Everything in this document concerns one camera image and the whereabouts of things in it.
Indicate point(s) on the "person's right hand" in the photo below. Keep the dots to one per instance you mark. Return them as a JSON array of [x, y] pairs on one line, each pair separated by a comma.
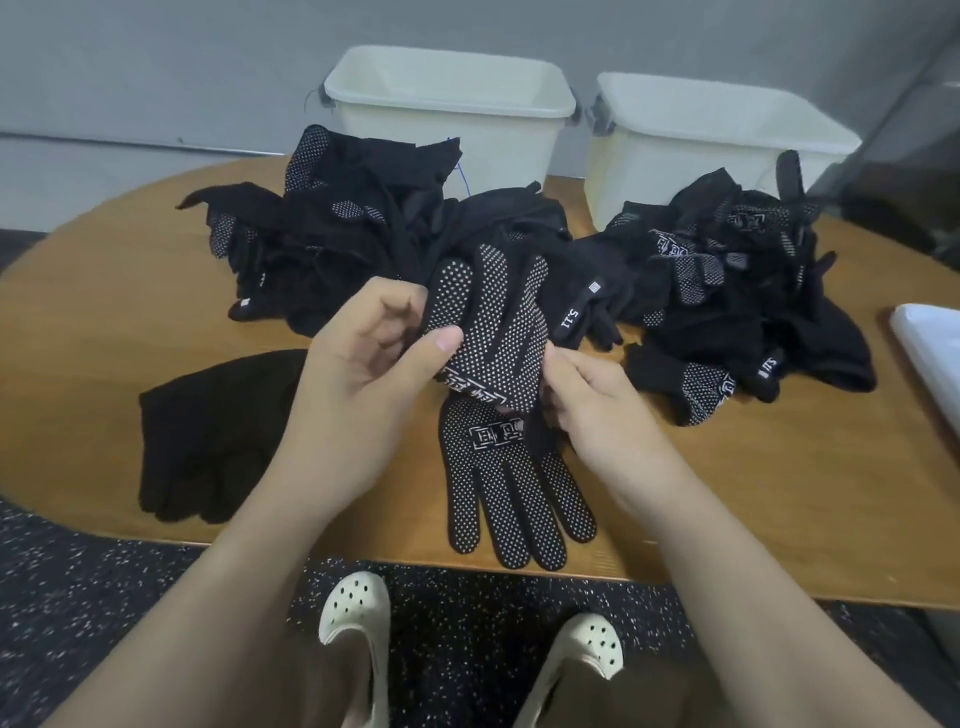
[[615, 428]]

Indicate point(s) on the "person's left hand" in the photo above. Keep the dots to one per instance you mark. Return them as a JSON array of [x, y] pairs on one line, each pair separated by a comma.
[[353, 398]]

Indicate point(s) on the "pile of black gloves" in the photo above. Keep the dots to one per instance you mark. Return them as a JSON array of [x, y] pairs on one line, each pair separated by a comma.
[[345, 225], [188, 507]]

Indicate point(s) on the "stack of black gloves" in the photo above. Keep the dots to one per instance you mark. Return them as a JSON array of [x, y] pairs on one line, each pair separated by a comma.
[[158, 495]]

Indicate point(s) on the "white plastic bin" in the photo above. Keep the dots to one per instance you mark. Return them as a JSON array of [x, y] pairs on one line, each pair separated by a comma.
[[495, 150], [645, 173]]

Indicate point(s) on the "person's left forearm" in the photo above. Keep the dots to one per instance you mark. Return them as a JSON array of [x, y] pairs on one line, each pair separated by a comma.
[[195, 615]]

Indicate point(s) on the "person's right forearm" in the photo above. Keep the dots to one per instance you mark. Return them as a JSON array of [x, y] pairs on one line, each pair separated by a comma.
[[765, 615]]

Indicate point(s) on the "person's left white shoe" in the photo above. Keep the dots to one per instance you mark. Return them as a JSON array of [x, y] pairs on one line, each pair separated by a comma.
[[357, 615]]

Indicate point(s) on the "person's white shoe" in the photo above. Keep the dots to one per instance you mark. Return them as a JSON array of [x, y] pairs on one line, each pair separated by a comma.
[[585, 645], [357, 615]]

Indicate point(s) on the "person's right white shoe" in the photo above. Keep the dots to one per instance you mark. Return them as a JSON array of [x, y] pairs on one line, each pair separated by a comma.
[[585, 645]]

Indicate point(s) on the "person's left leg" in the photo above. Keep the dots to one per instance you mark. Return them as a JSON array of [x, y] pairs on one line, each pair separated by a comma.
[[293, 675]]

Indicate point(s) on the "white flat tray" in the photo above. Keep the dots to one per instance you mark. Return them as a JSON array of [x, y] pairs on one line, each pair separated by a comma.
[[933, 360]]

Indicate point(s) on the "grey wall pipe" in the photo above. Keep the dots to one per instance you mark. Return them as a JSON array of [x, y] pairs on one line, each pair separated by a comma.
[[150, 143]]

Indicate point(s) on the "metal rack frame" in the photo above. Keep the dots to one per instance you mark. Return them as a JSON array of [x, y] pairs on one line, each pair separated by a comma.
[[908, 203]]

